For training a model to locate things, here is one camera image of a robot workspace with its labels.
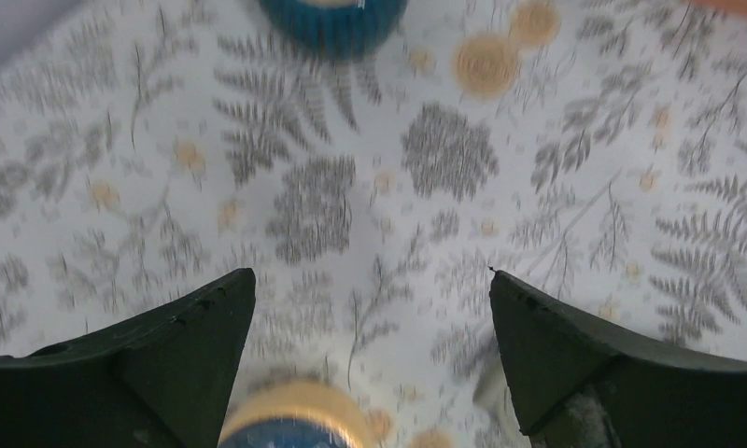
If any floral patterned table mat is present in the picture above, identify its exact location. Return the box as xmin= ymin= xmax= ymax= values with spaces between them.
xmin=0 ymin=1 xmax=747 ymax=447

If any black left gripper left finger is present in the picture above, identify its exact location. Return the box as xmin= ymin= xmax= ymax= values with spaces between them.
xmin=0 ymin=268 xmax=256 ymax=447

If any dark teal ribbed mug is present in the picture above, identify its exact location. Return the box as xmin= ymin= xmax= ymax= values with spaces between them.
xmin=260 ymin=0 xmax=407 ymax=60

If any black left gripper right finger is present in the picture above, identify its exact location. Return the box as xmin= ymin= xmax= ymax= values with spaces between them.
xmin=489 ymin=271 xmax=747 ymax=447

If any salmon pink tray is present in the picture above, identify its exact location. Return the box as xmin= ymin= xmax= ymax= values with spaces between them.
xmin=689 ymin=0 xmax=747 ymax=18

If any blue butterfly mug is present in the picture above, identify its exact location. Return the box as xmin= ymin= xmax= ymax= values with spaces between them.
xmin=218 ymin=379 xmax=376 ymax=448

